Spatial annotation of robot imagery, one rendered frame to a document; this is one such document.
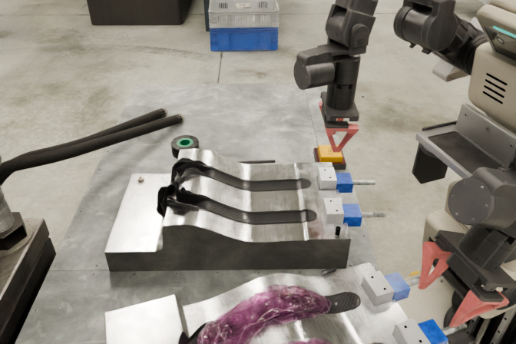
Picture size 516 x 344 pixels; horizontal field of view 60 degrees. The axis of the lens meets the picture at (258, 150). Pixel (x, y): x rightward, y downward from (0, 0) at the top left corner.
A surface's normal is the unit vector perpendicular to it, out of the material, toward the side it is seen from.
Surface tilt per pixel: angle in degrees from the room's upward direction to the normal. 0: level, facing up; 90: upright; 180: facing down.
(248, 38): 91
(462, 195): 64
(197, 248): 90
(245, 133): 0
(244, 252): 90
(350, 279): 0
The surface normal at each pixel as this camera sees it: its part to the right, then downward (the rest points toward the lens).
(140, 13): 0.01, 0.57
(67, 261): 0.00, -0.82
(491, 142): -0.94, 0.20
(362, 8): 0.36, 0.44
